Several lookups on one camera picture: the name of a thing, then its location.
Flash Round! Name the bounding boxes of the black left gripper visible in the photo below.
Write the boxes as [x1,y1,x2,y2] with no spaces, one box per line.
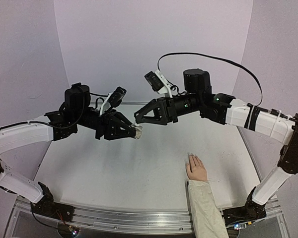
[74,108,140,140]

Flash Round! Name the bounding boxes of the clear nail polish bottle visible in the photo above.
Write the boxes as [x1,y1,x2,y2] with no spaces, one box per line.
[131,125,143,139]

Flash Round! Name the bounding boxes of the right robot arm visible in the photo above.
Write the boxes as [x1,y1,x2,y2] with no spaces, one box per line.
[135,68,298,205]

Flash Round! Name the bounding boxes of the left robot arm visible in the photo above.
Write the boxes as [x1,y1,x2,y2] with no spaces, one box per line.
[0,83,142,217]

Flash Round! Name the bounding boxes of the beige sleeved forearm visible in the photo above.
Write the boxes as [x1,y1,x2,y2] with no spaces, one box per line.
[188,179,228,238]

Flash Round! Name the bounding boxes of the mannequin hand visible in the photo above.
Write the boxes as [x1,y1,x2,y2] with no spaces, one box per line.
[186,154,208,182]

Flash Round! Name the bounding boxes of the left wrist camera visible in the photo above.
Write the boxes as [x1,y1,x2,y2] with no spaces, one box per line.
[99,86,127,116]

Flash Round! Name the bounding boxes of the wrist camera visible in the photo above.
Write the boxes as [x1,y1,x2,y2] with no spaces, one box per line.
[99,86,127,116]
[145,69,173,98]

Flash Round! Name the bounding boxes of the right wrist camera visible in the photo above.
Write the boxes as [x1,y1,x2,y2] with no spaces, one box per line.
[145,69,173,98]

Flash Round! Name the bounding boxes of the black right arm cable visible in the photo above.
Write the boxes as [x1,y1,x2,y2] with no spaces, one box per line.
[157,52,298,167]

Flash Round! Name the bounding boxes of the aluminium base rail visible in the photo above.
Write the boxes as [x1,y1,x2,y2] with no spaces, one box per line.
[4,197,290,238]

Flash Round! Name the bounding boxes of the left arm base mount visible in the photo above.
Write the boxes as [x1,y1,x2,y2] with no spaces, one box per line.
[31,182,75,222]

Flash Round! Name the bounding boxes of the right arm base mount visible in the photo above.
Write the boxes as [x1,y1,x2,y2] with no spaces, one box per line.
[222,194,266,227]

